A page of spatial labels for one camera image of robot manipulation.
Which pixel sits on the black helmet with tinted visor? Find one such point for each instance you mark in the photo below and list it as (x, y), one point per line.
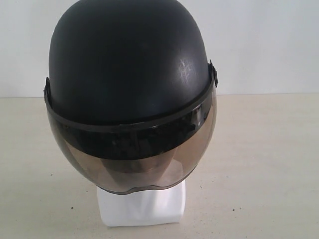
(130, 94)

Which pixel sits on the white mannequin head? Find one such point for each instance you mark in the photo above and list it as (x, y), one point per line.
(143, 208)

